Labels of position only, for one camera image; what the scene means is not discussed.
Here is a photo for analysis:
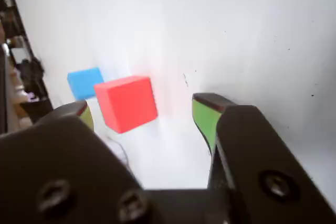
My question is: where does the red cube block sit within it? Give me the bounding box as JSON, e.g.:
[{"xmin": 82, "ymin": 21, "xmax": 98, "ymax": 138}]
[{"xmin": 93, "ymin": 76, "xmax": 159, "ymax": 134}]

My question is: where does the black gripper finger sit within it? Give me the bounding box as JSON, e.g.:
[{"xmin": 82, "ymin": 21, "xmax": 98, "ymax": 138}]
[
  {"xmin": 0, "ymin": 100, "xmax": 158, "ymax": 224},
  {"xmin": 192, "ymin": 92, "xmax": 336, "ymax": 224}
]

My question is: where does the dark shelving unit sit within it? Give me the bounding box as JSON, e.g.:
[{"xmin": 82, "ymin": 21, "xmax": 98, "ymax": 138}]
[{"xmin": 0, "ymin": 0, "xmax": 55, "ymax": 134}]

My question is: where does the blue cube block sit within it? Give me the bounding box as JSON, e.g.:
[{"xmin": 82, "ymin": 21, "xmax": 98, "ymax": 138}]
[{"xmin": 67, "ymin": 67, "xmax": 105, "ymax": 101}]

